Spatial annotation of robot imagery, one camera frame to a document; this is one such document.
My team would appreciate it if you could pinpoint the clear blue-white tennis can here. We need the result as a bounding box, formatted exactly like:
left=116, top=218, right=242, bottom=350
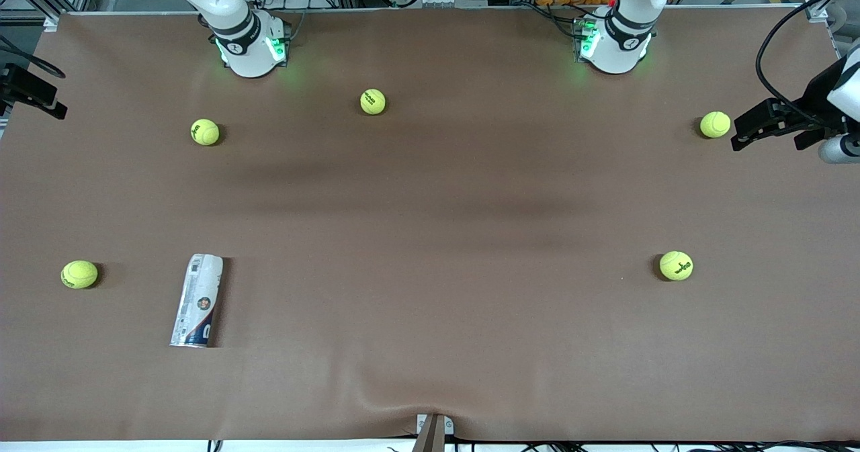
left=169, top=253, right=224, bottom=349

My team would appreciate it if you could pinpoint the yellow tennis ball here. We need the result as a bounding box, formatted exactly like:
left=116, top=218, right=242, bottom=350
left=699, top=110, right=732, bottom=139
left=658, top=251, right=694, bottom=281
left=190, top=118, right=220, bottom=146
left=359, top=88, right=387, bottom=116
left=60, top=259, right=99, bottom=289

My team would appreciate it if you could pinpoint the brown table mat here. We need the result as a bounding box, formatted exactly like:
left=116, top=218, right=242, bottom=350
left=0, top=10, right=860, bottom=443

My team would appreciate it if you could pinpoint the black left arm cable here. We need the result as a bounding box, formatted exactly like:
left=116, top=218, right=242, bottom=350
left=755, top=0, right=860, bottom=130

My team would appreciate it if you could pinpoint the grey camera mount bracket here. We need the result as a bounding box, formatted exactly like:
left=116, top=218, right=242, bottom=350
left=411, top=413, right=455, bottom=452

